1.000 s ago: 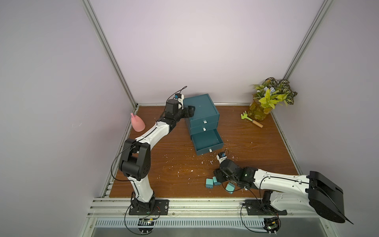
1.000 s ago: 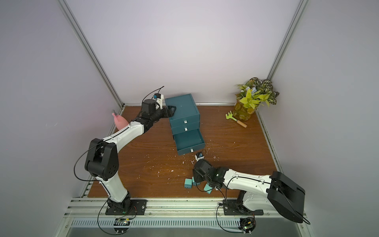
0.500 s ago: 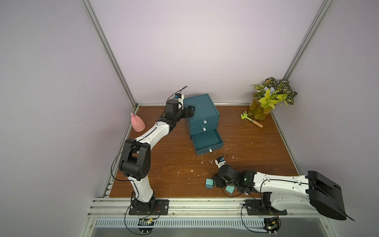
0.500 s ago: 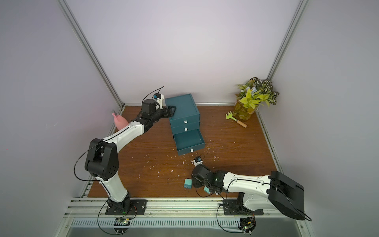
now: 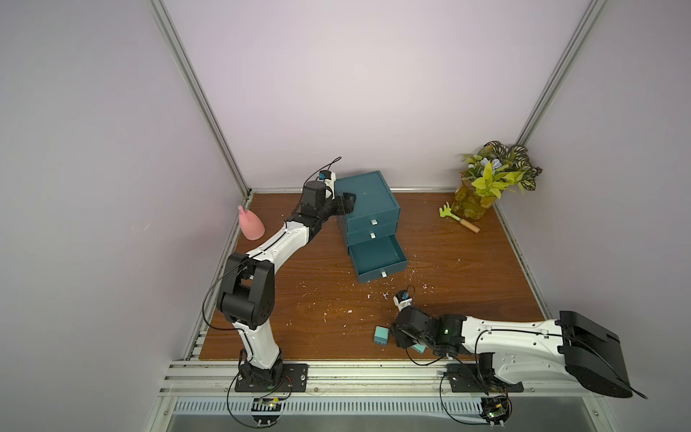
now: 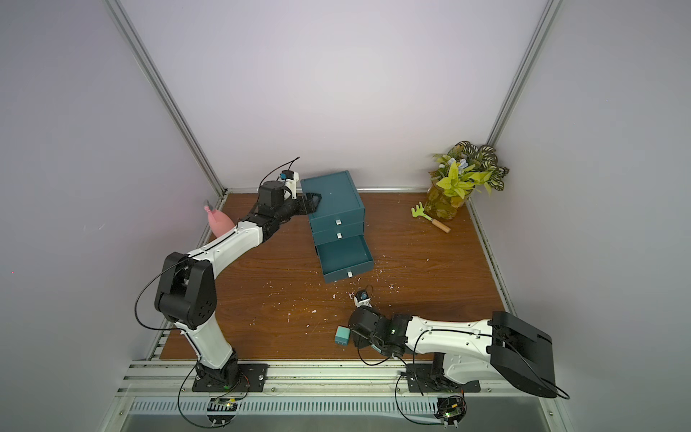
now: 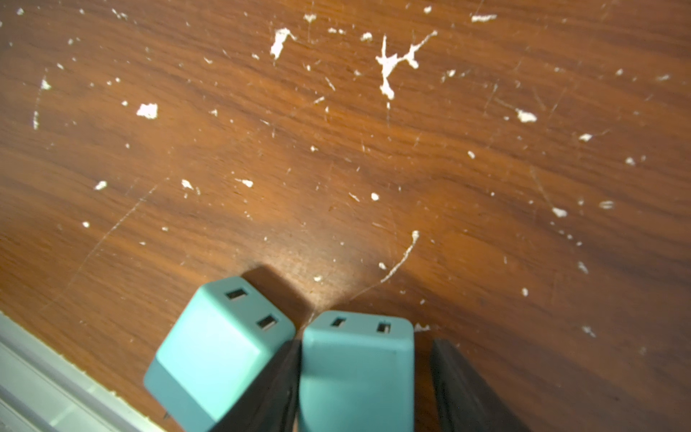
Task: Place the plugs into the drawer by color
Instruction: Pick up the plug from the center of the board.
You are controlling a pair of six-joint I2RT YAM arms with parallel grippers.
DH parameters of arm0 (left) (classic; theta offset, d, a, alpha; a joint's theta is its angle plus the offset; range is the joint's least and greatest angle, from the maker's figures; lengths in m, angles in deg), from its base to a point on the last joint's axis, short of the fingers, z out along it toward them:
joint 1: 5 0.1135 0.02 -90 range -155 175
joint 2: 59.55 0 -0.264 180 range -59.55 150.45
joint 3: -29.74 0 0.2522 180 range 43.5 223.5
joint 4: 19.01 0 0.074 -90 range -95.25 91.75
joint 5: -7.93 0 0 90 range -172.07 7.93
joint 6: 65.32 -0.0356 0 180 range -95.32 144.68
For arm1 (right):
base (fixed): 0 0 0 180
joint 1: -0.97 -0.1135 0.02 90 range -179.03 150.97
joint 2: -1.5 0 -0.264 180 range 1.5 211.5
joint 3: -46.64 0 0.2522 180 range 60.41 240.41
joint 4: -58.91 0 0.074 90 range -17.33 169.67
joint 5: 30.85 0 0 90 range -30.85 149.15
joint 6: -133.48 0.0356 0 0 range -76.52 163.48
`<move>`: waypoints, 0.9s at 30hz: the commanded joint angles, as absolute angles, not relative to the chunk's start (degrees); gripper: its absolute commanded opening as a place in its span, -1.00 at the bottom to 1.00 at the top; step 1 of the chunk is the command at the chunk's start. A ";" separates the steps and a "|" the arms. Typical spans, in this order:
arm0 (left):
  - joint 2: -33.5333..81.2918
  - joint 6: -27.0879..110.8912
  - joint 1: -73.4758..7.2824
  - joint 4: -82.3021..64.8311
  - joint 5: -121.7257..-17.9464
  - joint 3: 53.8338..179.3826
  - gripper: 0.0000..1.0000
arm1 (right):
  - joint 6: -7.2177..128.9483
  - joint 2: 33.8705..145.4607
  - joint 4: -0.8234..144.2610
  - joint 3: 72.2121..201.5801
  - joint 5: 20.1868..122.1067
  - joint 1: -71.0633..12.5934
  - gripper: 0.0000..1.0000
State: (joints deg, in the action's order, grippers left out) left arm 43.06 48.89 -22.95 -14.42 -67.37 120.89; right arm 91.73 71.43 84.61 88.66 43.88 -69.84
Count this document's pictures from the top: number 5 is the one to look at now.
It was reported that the teal drawer cabinet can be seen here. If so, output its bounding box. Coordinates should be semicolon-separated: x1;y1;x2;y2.
335;171;408;284

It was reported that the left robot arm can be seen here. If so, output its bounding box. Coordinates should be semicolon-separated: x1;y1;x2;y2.
216;179;356;387

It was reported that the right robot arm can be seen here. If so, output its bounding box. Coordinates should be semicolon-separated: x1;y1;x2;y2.
390;305;637;399

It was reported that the pink spray bottle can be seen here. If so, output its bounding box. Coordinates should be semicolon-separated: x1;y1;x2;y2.
239;205;266;241

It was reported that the right electronics board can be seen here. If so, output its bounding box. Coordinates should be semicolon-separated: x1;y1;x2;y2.
480;395;513;428

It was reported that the electronics board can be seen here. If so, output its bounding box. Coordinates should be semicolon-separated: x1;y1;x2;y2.
480;395;513;428
250;398;284;428

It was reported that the green toy rake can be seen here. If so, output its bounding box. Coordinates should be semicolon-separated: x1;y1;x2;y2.
439;203;480;233

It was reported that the artificial plant in vase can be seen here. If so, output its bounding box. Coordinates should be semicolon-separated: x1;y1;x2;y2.
451;140;543;221

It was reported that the left electronics board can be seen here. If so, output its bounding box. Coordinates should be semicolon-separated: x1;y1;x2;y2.
250;398;284;428

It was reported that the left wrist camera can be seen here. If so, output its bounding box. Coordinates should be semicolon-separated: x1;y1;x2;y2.
318;169;336;199

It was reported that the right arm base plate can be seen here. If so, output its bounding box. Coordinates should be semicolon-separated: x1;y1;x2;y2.
446;362;525;394

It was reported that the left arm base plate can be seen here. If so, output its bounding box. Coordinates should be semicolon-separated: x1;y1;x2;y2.
234;361;309;393

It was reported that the aluminium front rail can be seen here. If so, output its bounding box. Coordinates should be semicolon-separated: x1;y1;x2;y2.
158;360;605;399

